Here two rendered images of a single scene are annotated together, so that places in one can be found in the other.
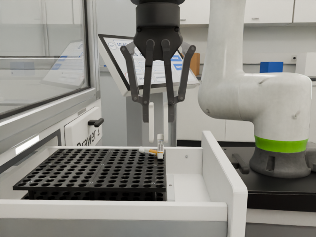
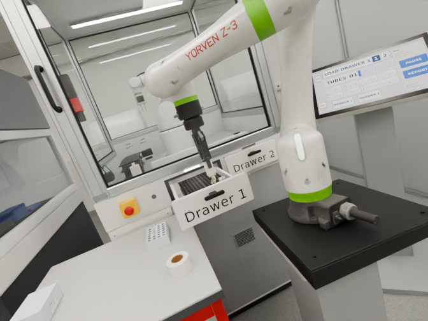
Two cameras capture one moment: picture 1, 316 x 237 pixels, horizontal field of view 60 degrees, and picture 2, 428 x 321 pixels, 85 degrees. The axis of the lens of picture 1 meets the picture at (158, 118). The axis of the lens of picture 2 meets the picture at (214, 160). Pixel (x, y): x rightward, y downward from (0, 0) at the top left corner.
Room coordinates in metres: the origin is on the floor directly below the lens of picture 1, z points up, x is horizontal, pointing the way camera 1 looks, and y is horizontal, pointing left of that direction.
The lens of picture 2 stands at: (0.30, -0.88, 1.20)
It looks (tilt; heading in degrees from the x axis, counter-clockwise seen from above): 13 degrees down; 76
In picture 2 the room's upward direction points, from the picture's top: 18 degrees counter-clockwise
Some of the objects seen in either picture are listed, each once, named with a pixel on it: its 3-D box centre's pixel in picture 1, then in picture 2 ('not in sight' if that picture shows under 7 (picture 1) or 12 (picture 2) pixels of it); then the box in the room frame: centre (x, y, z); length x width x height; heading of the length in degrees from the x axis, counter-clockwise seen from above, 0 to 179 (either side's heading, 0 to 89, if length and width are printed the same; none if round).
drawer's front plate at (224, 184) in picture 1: (216, 180); (214, 200); (0.45, -0.10, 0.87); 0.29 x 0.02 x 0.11; 179
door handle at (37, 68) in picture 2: not in sight; (47, 88); (0.03, 0.21, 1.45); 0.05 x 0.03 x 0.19; 89
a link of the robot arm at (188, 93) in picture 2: not in sight; (179, 84); (0.48, -0.01, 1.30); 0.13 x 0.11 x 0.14; 56
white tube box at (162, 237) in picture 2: not in sight; (157, 235); (0.21, 0.03, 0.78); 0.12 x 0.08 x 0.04; 87
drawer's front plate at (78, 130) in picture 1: (86, 133); (252, 157); (0.77, 0.21, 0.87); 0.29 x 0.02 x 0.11; 179
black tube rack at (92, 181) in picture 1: (103, 181); (202, 187); (0.45, 0.10, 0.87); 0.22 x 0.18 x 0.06; 89
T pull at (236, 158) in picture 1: (233, 163); (213, 194); (0.45, -0.13, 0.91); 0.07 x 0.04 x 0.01; 179
